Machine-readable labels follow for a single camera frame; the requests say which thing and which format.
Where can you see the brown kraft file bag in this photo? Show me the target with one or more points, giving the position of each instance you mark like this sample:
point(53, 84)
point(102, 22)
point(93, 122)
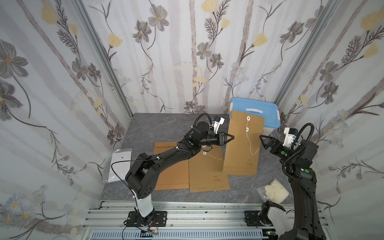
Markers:
point(242, 153)
point(175, 177)
point(206, 171)

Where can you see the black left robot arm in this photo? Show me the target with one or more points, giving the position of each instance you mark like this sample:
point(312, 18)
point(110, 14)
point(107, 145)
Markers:
point(143, 175)

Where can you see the plastic bag with white stuff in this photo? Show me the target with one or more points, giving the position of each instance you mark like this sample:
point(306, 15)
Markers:
point(274, 192)

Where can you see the aluminium rail frame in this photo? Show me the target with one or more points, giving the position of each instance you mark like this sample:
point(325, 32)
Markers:
point(110, 214)

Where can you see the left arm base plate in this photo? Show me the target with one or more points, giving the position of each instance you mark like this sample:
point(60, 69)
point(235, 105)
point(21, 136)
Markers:
point(154, 219)

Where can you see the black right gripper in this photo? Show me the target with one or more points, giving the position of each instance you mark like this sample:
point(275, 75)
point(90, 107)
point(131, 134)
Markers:
point(276, 147)

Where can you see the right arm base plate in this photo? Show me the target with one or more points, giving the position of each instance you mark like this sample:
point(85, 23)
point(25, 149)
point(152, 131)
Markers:
point(253, 219)

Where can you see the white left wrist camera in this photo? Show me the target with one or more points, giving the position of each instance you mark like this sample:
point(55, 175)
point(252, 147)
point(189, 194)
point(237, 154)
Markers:
point(217, 122)

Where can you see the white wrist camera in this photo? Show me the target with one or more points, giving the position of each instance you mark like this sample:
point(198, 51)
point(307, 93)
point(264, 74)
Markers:
point(290, 136)
point(217, 122)

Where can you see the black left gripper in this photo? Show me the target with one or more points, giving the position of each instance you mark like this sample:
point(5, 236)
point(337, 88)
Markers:
point(219, 139)

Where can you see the clear plastic bag left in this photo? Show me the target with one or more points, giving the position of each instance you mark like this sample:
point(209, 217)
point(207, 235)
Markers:
point(118, 165)

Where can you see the blue lidded white storage box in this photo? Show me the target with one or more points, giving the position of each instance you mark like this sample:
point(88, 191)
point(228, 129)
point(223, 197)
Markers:
point(266, 110)

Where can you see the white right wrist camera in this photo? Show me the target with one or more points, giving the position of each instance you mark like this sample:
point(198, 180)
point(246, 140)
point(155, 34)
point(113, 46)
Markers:
point(290, 136)

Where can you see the white slotted cable duct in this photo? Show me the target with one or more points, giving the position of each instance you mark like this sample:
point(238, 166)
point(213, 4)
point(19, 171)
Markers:
point(193, 234)

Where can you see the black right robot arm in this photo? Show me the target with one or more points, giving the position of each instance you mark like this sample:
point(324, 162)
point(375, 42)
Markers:
point(296, 165)

